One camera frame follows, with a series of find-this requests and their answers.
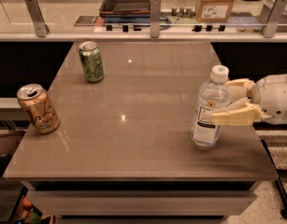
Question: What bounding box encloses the middle metal glass bracket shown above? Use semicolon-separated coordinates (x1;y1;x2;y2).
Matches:
150;0;161;38

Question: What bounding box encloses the open dark tray box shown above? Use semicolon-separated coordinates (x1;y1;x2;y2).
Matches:
99;0;151;15

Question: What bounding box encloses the orange soda can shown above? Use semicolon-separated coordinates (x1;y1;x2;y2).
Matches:
17;84;60;133

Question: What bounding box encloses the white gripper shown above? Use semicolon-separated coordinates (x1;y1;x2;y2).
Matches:
210;74;287;126

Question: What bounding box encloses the metal glass bracket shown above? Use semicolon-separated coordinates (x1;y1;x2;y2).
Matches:
24;0;50;37
261;0;287;38
150;0;161;38

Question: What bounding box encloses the glass barrier panel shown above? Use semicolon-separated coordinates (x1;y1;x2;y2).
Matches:
0;0;287;35

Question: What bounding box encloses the green soda can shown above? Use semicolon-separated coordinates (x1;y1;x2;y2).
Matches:
79;41;104;83

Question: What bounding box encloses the left metal glass bracket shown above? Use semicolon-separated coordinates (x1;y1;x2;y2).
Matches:
24;0;50;37

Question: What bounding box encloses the clear plastic water bottle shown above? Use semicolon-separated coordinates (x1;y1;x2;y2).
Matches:
191;65;231;149

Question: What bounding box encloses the brown cardboard box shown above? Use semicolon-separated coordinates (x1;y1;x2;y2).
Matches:
195;0;235;22

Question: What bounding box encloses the grey table drawer front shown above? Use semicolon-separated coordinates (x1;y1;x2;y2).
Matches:
27;190;256;217

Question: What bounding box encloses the right metal glass bracket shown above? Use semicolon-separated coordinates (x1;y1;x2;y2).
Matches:
261;0;287;38

